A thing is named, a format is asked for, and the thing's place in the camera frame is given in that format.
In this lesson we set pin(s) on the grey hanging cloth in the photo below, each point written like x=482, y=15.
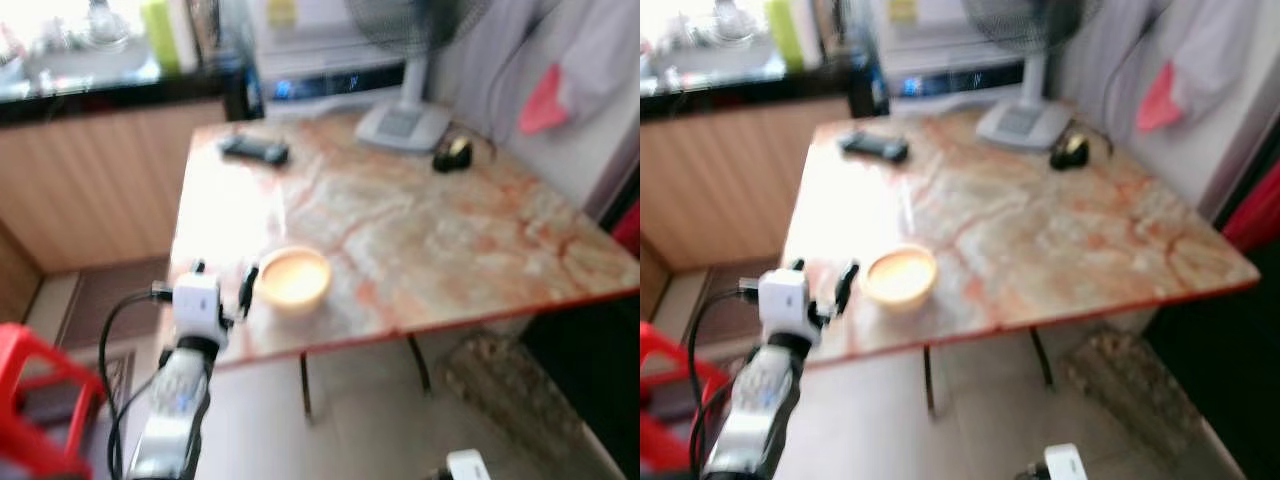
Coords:
x=600, y=50
x=1220, y=50

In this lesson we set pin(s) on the brown speckled floor mat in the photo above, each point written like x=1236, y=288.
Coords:
x=510, y=385
x=1130, y=385

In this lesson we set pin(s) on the small black round gadget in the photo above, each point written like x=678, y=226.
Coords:
x=1070, y=152
x=452, y=155

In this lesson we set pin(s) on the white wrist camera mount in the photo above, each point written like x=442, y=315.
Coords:
x=198, y=305
x=785, y=300
x=1065, y=462
x=468, y=465

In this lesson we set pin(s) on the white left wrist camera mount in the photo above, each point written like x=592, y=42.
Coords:
x=785, y=300
x=198, y=305

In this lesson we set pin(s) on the grey table fan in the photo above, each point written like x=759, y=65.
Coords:
x=403, y=120
x=1022, y=120

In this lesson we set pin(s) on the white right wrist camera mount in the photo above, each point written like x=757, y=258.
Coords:
x=468, y=465
x=1065, y=462

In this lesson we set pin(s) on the red plastic stool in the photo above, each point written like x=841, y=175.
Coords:
x=30, y=400
x=665, y=400

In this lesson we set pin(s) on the orange marble top table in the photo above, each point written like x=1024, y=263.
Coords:
x=420, y=230
x=1040, y=230

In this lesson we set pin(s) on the green bottle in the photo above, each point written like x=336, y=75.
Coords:
x=785, y=35
x=160, y=35

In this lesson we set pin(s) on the red object beside wall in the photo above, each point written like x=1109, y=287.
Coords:
x=1255, y=215
x=630, y=228

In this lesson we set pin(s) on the wooden kitchen cabinet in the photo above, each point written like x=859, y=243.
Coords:
x=730, y=170
x=100, y=180

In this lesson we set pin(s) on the red cloth piece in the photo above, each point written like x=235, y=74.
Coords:
x=1160, y=100
x=545, y=100

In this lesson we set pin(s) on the white kitchen appliance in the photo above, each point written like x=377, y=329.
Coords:
x=940, y=60
x=320, y=60

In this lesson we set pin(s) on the black remote control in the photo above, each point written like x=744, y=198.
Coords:
x=875, y=147
x=255, y=150

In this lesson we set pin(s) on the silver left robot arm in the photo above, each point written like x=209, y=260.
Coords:
x=760, y=410
x=175, y=410

